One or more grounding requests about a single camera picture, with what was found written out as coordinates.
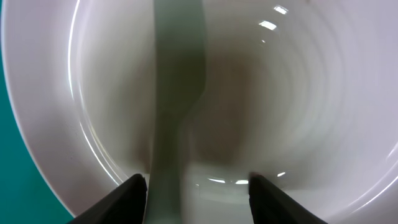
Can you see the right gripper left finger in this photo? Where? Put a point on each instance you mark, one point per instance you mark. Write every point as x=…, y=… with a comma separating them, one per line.
x=125, y=204

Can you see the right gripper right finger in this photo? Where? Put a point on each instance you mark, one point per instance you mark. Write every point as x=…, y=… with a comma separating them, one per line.
x=270, y=205

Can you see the pink plate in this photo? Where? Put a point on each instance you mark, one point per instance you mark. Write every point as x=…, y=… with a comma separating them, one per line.
x=302, y=92

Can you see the teal serving tray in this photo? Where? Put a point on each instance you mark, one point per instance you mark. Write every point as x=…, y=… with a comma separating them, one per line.
x=25, y=197

